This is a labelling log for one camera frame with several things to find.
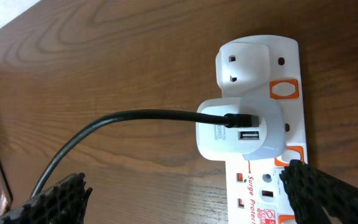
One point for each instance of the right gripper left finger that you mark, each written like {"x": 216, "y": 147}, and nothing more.
{"x": 63, "y": 203}

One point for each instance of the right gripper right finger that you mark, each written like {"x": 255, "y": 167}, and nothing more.
{"x": 316, "y": 196}

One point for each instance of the white USB charger adapter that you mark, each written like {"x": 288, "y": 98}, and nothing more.
{"x": 263, "y": 139}

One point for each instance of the white power strip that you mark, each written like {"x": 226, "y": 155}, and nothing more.
{"x": 260, "y": 75}

